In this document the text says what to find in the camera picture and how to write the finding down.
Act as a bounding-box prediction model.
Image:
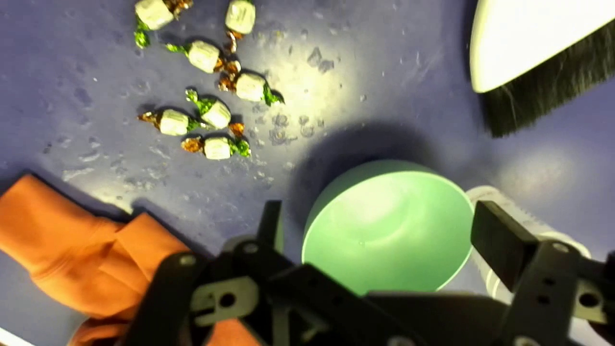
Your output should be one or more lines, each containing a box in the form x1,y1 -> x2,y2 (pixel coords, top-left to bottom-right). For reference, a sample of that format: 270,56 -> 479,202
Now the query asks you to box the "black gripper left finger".
124,200 -> 387,346

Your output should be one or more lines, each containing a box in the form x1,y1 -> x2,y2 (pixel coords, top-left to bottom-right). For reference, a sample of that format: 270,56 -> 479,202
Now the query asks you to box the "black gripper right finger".
470,200 -> 615,346

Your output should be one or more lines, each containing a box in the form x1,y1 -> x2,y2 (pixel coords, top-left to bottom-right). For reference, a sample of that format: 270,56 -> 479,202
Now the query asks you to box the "orange cloth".
0,171 -> 258,346

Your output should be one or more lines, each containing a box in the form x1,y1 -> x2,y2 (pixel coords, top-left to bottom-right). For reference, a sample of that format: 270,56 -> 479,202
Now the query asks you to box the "green white candy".
218,68 -> 287,108
179,133 -> 254,162
164,39 -> 243,75
183,87 -> 247,137
222,0 -> 260,54
131,0 -> 195,52
139,104 -> 202,139

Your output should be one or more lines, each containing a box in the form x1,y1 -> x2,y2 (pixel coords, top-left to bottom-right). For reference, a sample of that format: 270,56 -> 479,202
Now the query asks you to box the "teal green bowl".
301,160 -> 477,296

